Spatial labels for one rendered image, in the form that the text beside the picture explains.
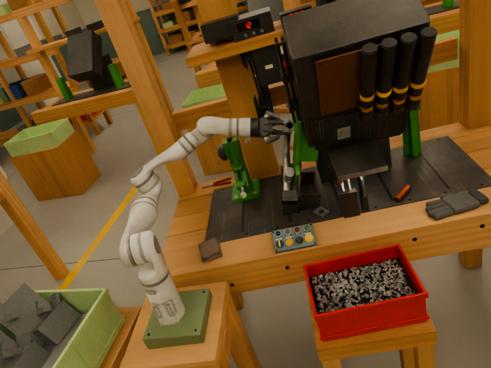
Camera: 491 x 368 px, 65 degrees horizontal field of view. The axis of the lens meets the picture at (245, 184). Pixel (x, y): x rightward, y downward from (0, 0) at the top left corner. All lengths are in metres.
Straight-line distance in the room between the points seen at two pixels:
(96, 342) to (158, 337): 0.26
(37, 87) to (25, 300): 5.70
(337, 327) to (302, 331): 1.10
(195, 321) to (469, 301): 1.55
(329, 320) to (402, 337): 0.21
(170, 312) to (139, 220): 0.30
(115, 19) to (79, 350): 1.23
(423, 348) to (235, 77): 1.21
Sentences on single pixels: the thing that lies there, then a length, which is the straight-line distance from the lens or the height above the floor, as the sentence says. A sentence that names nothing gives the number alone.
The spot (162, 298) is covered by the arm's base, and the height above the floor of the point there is 1.01.
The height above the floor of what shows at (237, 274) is 0.85.
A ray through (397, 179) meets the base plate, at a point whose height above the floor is 0.90.
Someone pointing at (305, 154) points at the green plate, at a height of 1.14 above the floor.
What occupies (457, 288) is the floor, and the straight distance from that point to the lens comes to 2.46.
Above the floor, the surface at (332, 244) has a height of 0.90.
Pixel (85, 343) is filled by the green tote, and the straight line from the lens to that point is 1.46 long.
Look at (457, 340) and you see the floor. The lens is 2.25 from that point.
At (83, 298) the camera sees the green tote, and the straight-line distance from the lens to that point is 1.60.
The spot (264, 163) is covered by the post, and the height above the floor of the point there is 0.95.
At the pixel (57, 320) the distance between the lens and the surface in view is 1.63.
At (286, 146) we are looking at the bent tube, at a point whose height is 1.11.
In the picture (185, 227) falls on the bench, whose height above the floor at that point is 0.88.
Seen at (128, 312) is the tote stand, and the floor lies 0.79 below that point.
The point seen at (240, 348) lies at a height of 0.56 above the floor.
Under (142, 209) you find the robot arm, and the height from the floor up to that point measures 1.22.
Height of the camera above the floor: 1.81
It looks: 30 degrees down
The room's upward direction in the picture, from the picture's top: 18 degrees counter-clockwise
